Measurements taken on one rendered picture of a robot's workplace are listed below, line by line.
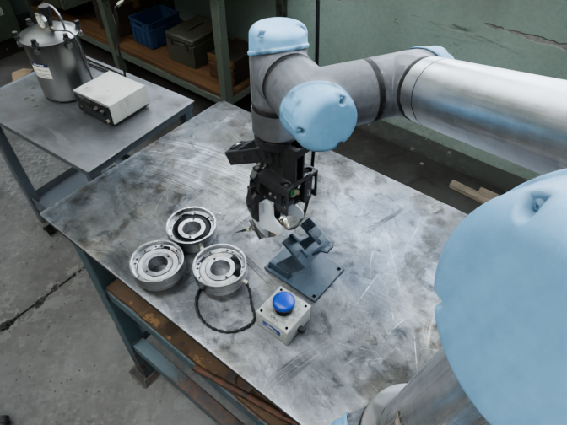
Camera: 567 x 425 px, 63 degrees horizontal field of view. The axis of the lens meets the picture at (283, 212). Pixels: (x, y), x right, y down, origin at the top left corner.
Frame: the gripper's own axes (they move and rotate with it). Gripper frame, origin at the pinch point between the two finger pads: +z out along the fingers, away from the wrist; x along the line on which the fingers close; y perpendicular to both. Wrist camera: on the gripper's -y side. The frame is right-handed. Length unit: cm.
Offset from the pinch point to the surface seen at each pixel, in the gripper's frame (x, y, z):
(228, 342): -15.3, 4.1, 16.0
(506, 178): 159, 1, 80
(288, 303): -6.0, 9.9, 8.3
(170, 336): -14.8, -19.9, 40.0
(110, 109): 14, -84, 16
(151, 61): 93, -188, 58
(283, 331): -8.9, 11.5, 11.9
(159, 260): -13.0, -18.8, 13.4
